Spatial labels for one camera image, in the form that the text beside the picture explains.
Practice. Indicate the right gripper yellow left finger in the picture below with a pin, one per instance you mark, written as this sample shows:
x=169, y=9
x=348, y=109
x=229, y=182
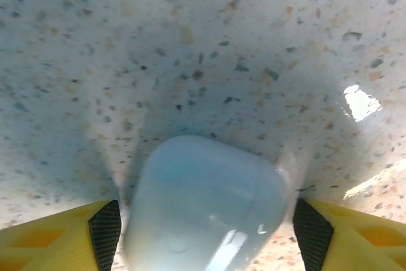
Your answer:
x=47, y=248

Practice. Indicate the white earbud charging case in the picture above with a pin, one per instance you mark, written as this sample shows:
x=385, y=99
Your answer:
x=203, y=195

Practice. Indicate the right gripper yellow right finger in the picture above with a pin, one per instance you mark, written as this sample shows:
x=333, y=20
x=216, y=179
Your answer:
x=364, y=245

